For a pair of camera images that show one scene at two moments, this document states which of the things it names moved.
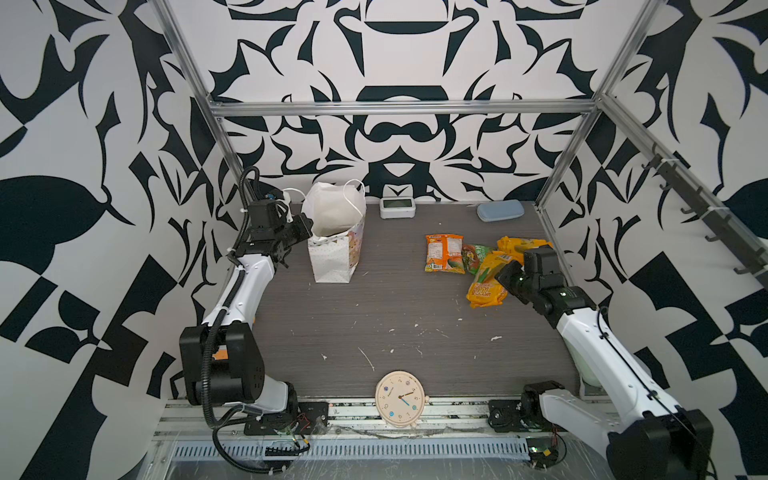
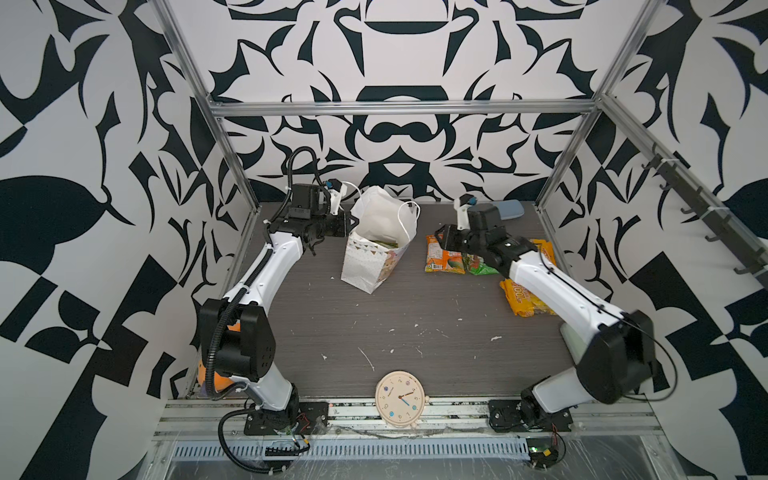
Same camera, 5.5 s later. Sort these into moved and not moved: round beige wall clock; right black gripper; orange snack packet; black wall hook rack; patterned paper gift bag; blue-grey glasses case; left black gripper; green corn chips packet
Moved: left black gripper; right black gripper; patterned paper gift bag
Not moved: blue-grey glasses case; green corn chips packet; black wall hook rack; orange snack packet; round beige wall clock
